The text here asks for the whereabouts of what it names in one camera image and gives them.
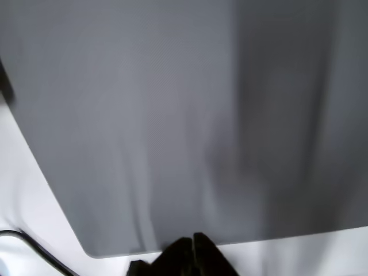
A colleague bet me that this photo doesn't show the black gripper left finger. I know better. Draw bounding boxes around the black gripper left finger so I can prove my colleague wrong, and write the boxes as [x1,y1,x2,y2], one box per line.
[151,236,196,276]

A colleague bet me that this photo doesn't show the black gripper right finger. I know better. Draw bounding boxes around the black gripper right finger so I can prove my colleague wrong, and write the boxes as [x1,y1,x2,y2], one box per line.
[192,232,240,276]

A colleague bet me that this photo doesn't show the grey textured mat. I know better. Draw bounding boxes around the grey textured mat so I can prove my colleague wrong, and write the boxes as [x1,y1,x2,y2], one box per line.
[0,0,368,259]

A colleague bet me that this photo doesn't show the thick black cable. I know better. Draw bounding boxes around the thick black cable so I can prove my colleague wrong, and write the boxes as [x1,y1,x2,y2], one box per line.
[0,229,80,276]

